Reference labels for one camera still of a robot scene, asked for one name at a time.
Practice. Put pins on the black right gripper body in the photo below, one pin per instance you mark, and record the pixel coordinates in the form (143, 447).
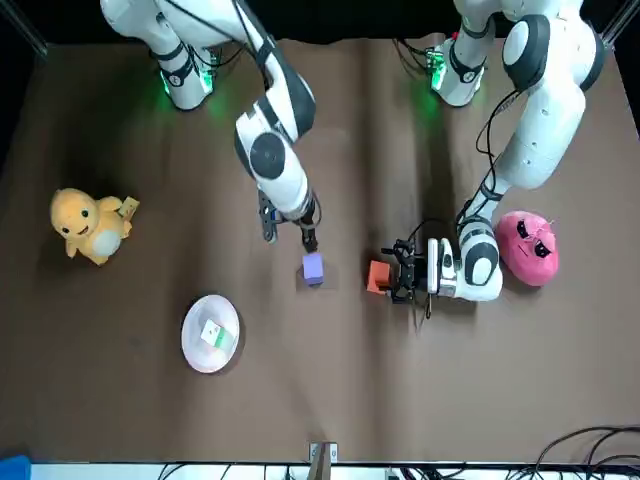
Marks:
(307, 210)

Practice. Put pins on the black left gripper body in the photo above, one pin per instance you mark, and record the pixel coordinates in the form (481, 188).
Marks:
(417, 272)

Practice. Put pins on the orange foam block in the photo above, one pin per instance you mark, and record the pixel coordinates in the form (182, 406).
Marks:
(378, 277)

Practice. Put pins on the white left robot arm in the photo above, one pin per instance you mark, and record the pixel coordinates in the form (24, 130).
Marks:
(540, 125)

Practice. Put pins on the multicoloured puzzle cube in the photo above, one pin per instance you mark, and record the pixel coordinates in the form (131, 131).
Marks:
(217, 334)

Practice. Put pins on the aluminium frame post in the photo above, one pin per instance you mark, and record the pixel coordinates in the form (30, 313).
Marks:
(617, 32)
(322, 462)
(25, 27)

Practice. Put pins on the blue plastic tray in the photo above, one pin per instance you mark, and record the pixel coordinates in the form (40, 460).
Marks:
(12, 469)

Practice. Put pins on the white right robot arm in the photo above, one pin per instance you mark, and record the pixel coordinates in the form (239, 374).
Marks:
(285, 185)

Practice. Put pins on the pink plush toy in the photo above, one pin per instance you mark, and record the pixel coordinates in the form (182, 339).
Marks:
(530, 250)

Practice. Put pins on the pale pink plate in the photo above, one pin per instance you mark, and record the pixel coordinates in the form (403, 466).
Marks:
(200, 350)

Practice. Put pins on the purple foam block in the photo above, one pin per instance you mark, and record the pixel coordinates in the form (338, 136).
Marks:
(313, 270)

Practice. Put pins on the orange plush toy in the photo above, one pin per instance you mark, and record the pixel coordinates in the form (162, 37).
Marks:
(85, 225)

